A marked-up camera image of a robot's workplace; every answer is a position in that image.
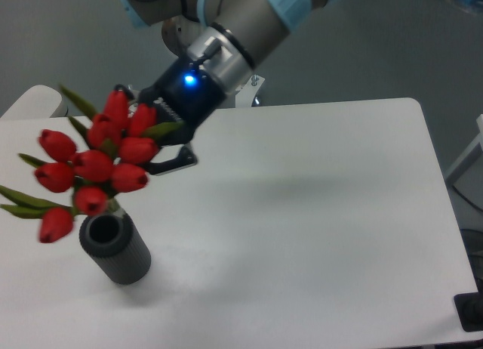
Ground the red tulip bouquet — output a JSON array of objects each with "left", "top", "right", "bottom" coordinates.
[{"left": 1, "top": 87, "right": 178, "bottom": 243}]

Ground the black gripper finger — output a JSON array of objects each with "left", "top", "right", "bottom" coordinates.
[
  {"left": 114, "top": 84, "right": 137, "bottom": 111},
  {"left": 146, "top": 144, "right": 198, "bottom": 175}
]

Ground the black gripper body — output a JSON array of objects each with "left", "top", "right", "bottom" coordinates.
[{"left": 137, "top": 56, "right": 227, "bottom": 145}]

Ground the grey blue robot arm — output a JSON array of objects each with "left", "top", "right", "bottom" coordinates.
[{"left": 120, "top": 0, "right": 336, "bottom": 175}]

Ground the dark grey ribbed vase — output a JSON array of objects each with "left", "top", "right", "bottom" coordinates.
[{"left": 78, "top": 212, "right": 152, "bottom": 286}]

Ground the black device at table edge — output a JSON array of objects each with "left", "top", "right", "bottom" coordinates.
[{"left": 454, "top": 292, "right": 482, "bottom": 332}]

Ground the white chair back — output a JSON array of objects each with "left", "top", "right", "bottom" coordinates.
[{"left": 1, "top": 85, "right": 69, "bottom": 121}]

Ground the white furniture frame right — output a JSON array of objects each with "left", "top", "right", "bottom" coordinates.
[{"left": 444, "top": 115, "right": 482, "bottom": 186}]

